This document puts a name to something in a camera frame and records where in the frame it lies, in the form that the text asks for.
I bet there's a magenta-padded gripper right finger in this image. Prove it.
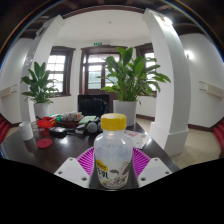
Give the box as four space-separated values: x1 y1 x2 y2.
129 147 173 189

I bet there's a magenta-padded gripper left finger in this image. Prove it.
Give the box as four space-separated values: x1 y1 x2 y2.
54 147 98 189

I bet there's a yellow-capped clear drink bottle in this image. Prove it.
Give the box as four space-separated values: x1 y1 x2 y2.
93 112 134 190

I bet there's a printed paper leaflet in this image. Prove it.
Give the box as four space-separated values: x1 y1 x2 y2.
124 129 148 150

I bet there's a flat round red coaster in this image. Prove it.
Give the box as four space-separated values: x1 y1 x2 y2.
36 137 54 149

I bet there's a black pouch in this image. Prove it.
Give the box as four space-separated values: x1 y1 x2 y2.
48 126 68 138

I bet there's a box of snack packets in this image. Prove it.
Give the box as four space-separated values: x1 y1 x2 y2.
61 111 84 128

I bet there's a green flat packet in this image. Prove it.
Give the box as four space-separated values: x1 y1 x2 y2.
79 115 98 125

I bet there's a red plastic box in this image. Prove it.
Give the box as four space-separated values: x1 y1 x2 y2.
36 116 58 129

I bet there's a white speckled cup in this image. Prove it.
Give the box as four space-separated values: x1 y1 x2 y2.
18 121 35 141

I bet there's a large potted green plant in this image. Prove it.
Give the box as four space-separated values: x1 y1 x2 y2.
99 46 172 127

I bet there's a small potted green plant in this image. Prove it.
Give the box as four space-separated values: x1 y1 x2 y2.
20 61 59 118

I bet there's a black chair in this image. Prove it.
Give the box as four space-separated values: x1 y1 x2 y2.
77 94 110 118

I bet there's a dark wooden double door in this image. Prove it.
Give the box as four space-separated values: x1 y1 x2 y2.
80 46 128 96

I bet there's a dark-framed window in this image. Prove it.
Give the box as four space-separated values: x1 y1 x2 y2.
46 46 76 98
134 43 158 98

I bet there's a white wall-mounted unit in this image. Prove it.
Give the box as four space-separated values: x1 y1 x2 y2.
0 84 18 98
198 80 224 99

